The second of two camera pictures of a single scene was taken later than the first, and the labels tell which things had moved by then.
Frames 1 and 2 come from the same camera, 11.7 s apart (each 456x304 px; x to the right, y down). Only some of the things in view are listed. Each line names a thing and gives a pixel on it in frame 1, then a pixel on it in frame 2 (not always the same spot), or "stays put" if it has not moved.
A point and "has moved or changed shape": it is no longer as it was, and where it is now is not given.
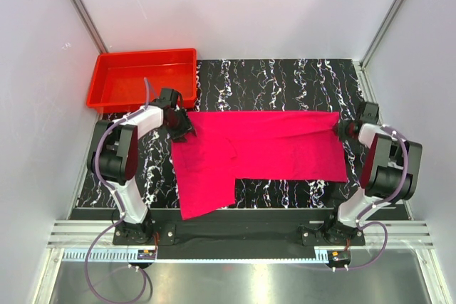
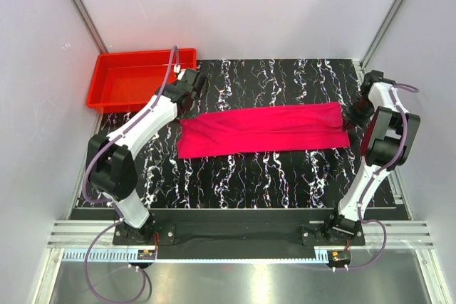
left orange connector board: (146, 254) stays put
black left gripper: (186, 128) -> (182, 115)
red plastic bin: (117, 82) stays put
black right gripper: (339, 129) -> (352, 119)
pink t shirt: (262, 144) has moved or changed shape
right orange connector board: (338, 256) stays put
